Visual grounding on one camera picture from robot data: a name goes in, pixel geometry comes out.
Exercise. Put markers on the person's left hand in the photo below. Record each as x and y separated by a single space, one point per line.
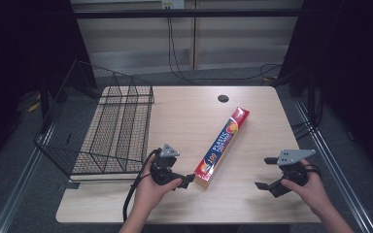
149 194

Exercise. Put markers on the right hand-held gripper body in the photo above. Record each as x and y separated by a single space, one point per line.
293 170

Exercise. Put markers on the metal floor rail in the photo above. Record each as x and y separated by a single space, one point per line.
333 168
22 181

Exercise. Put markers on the white wall socket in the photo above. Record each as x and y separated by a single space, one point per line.
173 4

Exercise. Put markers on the person's right hand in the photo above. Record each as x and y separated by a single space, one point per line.
311 192

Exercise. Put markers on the yellow floor object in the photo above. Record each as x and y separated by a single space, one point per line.
29 104

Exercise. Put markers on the black curtain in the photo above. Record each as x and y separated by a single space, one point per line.
19 48
349 58

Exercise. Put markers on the long red plastic wrap box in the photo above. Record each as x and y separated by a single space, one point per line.
221 145

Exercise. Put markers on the black horizontal metal bar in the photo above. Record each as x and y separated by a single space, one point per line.
187 13

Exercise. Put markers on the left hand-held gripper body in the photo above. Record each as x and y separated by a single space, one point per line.
162 168

